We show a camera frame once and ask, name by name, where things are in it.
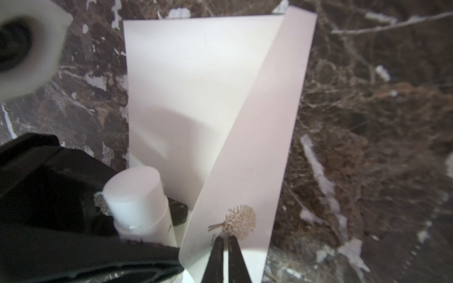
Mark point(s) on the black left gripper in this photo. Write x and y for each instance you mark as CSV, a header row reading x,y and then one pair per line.
x,y
49,186

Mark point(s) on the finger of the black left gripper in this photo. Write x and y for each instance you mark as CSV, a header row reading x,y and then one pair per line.
x,y
178,211

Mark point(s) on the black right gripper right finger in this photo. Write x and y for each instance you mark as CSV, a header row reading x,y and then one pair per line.
x,y
237,270

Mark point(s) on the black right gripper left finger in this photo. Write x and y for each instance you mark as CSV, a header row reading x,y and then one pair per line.
x,y
214,269

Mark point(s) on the white glue stick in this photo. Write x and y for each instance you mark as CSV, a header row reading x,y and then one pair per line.
x,y
139,207

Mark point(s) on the cream white envelope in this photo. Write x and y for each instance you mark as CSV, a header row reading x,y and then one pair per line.
x,y
212,106

